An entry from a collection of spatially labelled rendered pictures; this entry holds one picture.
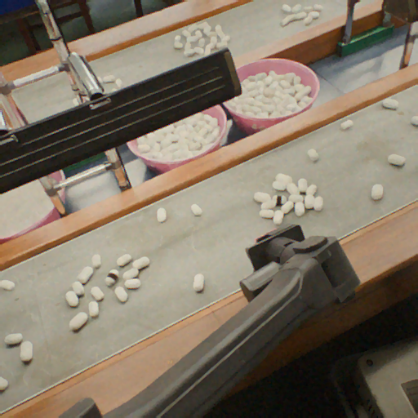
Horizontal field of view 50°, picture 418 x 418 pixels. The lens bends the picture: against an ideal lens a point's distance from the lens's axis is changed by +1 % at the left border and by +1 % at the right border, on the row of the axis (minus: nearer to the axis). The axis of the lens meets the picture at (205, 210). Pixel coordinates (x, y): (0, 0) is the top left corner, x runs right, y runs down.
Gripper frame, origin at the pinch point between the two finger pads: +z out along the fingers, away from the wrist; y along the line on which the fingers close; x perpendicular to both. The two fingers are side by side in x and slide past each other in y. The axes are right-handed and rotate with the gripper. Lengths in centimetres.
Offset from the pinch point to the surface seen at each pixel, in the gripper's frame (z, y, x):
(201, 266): 10.6, 9.7, 2.5
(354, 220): 4.7, -23.1, 6.2
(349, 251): -1.8, -16.0, 8.6
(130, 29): 82, -11, -60
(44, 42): 262, 7, -110
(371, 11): 49, -77, -36
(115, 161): 24.5, 16.0, -23.4
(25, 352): 9.4, 45.9, 2.0
